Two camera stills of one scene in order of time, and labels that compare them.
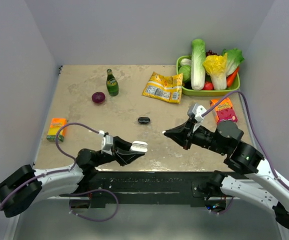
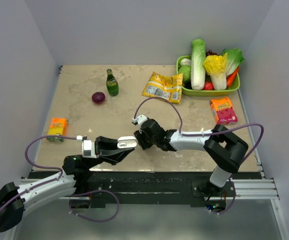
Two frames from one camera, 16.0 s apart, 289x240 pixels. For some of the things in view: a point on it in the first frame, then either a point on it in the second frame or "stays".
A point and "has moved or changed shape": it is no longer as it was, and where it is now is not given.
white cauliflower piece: x=186 y=61 stays
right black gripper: x=182 y=134 → x=141 y=142
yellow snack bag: x=167 y=88 stays
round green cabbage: x=186 y=70 stays
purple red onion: x=98 y=97 stays
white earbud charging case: x=138 y=146 has moved or changed shape
